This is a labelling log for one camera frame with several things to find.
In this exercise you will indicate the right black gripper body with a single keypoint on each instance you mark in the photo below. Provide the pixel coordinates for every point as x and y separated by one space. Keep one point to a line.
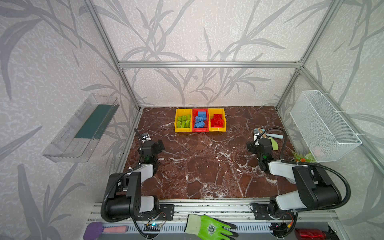
257 147

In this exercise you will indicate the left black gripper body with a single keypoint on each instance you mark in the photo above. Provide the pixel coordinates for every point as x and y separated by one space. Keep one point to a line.
154 146

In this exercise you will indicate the blue lego brick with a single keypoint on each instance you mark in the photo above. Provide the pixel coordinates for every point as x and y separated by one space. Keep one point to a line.
198 119
202 114
199 125

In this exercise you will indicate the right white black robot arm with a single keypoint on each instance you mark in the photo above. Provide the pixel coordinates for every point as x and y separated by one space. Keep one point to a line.
318 187

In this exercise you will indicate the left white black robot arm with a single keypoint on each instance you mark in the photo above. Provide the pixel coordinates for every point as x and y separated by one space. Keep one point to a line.
123 196

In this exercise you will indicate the green garden trowel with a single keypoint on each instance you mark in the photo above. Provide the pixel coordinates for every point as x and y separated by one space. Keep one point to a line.
275 145

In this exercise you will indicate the left yellow bin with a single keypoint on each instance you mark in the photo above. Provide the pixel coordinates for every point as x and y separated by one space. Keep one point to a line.
183 112

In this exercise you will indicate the yellow bin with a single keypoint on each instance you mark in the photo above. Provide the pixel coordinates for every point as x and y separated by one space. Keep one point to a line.
183 112
213 111

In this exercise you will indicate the potted plant red flowers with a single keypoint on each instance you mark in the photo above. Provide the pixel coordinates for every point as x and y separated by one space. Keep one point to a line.
309 158

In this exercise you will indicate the red middle bin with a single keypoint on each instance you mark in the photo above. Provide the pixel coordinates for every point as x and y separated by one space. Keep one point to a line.
206 120

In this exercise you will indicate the right yellow bin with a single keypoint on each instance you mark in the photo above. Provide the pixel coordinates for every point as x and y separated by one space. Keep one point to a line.
213 111

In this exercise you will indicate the small circuit board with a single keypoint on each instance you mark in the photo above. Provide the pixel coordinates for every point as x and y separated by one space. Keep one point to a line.
152 227

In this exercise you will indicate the green work glove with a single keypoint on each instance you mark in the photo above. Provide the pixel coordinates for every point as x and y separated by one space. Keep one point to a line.
207 228

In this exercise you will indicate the red tool at bottom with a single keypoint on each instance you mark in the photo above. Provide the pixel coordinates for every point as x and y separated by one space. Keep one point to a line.
315 234

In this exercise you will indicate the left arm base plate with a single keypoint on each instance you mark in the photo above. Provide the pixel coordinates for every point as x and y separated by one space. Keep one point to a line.
163 212

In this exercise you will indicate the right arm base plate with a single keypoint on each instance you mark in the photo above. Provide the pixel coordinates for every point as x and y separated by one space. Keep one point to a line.
271 212

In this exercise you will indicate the white wire mesh basket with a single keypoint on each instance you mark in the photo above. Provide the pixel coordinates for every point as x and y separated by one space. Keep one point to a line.
327 134

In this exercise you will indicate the clear plastic wall shelf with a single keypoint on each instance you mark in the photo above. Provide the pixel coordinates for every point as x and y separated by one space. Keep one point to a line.
78 139

